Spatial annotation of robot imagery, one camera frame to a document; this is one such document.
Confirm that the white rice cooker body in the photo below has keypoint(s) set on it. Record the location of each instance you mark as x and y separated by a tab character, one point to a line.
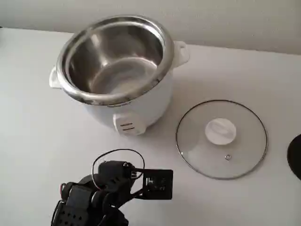
152	110

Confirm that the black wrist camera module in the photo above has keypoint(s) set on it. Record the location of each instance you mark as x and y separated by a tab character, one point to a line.
160	183

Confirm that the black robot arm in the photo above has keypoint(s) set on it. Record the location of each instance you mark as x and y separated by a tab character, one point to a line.
77	200

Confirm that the black round base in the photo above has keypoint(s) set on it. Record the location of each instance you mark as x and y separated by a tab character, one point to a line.
295	157

